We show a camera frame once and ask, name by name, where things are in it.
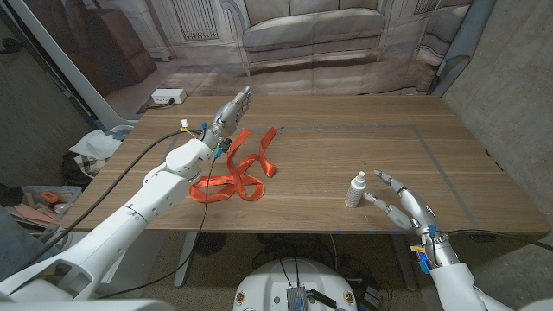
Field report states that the dark plaid cloth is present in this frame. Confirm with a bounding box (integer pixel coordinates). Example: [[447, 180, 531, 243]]
[[62, 150, 105, 189]]

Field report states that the clear plastic bin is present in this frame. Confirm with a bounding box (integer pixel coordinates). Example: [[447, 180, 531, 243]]
[[16, 184, 83, 230]]

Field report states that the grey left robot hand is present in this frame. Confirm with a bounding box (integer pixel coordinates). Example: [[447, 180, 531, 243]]
[[199, 85, 253, 150]]

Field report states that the white slanted pole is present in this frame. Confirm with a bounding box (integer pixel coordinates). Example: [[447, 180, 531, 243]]
[[6, 0, 126, 130]]

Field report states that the blue-grey rolled backdrop tube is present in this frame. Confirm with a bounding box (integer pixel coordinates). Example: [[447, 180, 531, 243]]
[[431, 0, 498, 97]]

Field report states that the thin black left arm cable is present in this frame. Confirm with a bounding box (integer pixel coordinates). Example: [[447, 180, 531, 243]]
[[97, 153, 218, 300]]

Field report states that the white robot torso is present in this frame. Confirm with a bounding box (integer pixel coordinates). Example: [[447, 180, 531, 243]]
[[232, 257, 359, 311]]

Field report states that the white crumpled cloth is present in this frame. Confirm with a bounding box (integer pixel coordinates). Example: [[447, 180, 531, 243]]
[[68, 128, 124, 160]]

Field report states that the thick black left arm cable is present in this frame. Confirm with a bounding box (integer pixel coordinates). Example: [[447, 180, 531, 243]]
[[15, 128, 204, 271]]

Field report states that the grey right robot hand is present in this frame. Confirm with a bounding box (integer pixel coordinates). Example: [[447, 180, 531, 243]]
[[362, 169, 461, 269]]

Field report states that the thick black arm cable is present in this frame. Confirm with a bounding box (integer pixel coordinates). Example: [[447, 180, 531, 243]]
[[444, 228, 553, 254], [15, 128, 204, 271]]

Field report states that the person in blue jeans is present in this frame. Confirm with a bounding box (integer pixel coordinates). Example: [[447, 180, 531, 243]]
[[0, 206, 34, 280]]

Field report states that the white power strip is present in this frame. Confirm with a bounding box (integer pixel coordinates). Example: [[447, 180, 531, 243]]
[[150, 88, 188, 105]]

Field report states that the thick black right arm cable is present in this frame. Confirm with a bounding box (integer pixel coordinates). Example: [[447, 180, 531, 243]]
[[444, 228, 553, 254]]

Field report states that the orange satin ribbon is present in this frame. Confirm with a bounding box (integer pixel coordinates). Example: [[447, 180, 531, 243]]
[[188, 126, 279, 204]]

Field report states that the small white spray bottle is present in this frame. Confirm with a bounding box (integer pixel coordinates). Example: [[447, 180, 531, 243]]
[[344, 170, 367, 209]]

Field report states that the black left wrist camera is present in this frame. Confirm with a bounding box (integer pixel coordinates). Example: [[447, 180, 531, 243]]
[[214, 136, 233, 159]]

